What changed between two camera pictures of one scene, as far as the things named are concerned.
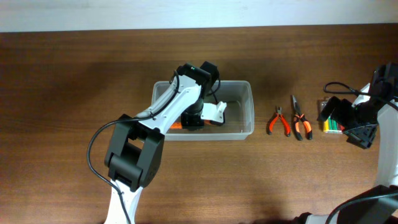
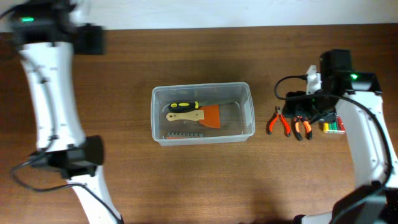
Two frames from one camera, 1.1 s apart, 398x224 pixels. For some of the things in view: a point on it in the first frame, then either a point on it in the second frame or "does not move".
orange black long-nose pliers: x=298 y=116 does not move
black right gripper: x=341 y=106 → x=296 y=107
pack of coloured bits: x=329 y=126 does not move
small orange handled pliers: x=278 y=115 does not move
